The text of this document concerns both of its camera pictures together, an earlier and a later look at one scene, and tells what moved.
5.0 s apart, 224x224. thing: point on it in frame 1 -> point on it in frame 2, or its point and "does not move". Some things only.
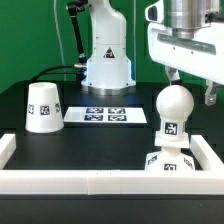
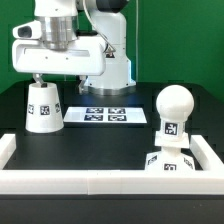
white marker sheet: (105, 115) does not move
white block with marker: (170, 157) does not move
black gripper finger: (170, 71) -> (38, 77)
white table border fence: (113, 182) does not move
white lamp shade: (43, 111) does not move
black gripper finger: (210, 96) -> (80, 83)
